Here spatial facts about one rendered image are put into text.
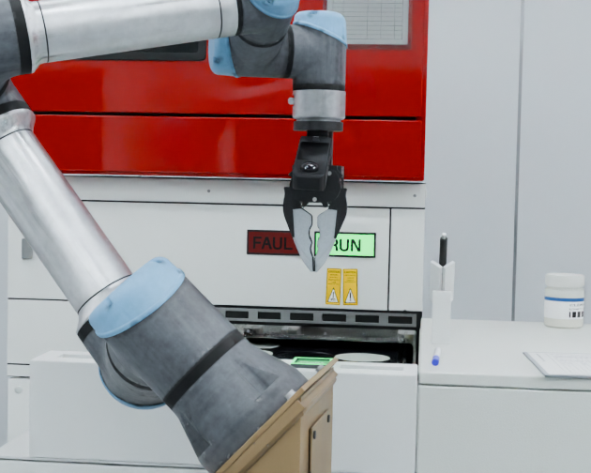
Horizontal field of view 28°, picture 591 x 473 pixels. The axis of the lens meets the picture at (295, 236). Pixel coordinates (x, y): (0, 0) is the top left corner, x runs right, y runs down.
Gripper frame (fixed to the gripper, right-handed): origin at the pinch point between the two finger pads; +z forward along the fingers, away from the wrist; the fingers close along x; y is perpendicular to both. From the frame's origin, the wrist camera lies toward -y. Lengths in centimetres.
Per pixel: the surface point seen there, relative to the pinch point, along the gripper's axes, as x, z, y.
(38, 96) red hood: 58, -26, 54
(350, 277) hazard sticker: -2, 7, 58
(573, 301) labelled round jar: -42, 9, 49
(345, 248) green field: -1, 1, 58
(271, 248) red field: 14, 2, 58
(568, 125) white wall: -59, -30, 207
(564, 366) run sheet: -35.6, 13.8, 3.1
